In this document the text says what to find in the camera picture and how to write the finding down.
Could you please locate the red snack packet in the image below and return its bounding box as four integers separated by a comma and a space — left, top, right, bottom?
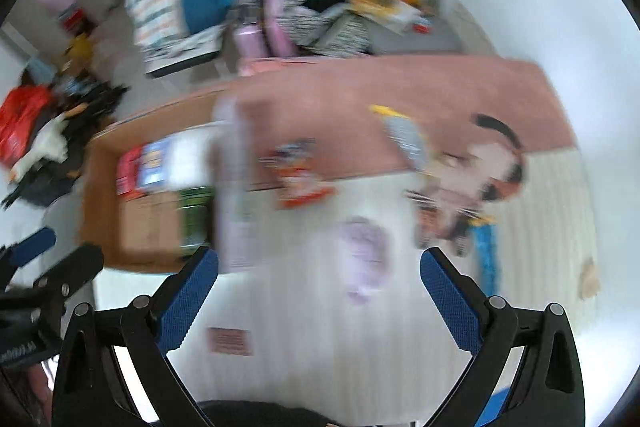
116, 146, 143, 200

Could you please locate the green wet wipes pack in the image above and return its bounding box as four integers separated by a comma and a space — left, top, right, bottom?
178, 186, 215, 256

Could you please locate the blue cartoon tissue pack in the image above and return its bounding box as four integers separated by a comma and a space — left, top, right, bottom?
137, 138, 170, 193

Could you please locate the white knit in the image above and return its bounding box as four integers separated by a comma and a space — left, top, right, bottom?
166, 124, 221, 191

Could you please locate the yellow grey sponge pack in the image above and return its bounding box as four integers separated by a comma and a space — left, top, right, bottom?
369, 105, 431, 173

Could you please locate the brown cardboard box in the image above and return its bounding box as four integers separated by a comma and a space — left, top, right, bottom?
77, 89, 281, 275

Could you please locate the white goose plush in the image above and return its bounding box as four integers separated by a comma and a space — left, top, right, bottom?
9, 103, 89, 183

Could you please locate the blue feather toy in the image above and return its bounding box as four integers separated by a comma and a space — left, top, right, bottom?
471, 218, 500, 296

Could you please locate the red plastic bag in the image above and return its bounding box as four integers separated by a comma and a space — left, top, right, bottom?
0, 86, 54, 168

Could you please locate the lilac cloth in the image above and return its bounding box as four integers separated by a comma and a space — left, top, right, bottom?
337, 218, 390, 305

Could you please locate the orange snack packet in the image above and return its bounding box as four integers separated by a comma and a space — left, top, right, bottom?
259, 138, 336, 209

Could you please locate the pink and cream cat rug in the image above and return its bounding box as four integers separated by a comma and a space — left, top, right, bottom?
92, 53, 604, 427

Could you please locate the pink packaged bedding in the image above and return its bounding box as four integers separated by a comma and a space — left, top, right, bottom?
238, 57, 320, 77

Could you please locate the pink suitcase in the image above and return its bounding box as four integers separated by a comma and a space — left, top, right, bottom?
232, 0, 298, 60

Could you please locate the black white patterned bag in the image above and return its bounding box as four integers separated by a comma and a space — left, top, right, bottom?
277, 0, 371, 58

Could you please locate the yellow white plastic bag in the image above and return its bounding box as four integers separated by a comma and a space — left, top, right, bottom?
349, 0, 439, 35

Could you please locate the white frame chair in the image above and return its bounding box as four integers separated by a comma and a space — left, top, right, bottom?
143, 25, 228, 78

